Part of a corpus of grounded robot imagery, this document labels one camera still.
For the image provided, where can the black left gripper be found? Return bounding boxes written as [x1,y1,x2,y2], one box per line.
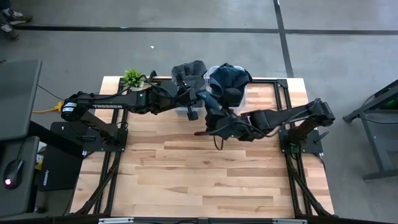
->
[149,81,200,121]

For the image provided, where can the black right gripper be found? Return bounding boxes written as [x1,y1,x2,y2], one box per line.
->
[204,86,249,141]

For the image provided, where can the blue denim baseball cap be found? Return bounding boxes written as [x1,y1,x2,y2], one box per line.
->
[198,89,223,116]

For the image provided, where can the dark navy baseball cap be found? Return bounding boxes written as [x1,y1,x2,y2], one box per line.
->
[208,63,253,94]

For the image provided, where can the clear plastic bin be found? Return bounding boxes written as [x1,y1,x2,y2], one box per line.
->
[204,64,247,116]
[169,64,206,118]

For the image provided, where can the green plant in white pot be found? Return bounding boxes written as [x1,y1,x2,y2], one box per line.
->
[123,68,146,91]

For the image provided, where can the black Trossen box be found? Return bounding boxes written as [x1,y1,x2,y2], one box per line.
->
[37,145,85,192]

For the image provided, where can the black desk beam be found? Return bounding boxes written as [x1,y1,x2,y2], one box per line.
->
[28,120,85,159]

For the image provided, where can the black side table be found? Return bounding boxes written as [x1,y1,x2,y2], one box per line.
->
[343,79,398,182]

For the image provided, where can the grey desk panel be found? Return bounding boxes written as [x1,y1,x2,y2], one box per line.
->
[0,136,40,218]
[0,59,43,141]

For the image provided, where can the black computer mouse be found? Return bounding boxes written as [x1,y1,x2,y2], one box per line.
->
[2,159,25,190]

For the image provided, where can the person's shoe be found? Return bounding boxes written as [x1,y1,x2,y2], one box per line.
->
[0,22,20,40]
[2,9,33,24]

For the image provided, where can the black aluminium table frame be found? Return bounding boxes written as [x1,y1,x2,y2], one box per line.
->
[70,77,336,224]

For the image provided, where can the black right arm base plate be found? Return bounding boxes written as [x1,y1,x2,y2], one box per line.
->
[279,129,330,155]

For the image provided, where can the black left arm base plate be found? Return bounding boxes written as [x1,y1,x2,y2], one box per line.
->
[49,121,128,153]

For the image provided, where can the silver metal bracket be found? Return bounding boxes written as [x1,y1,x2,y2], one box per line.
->
[98,217,134,224]
[272,218,308,224]

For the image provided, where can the yellow power cable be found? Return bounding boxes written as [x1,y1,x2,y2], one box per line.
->
[32,101,65,114]

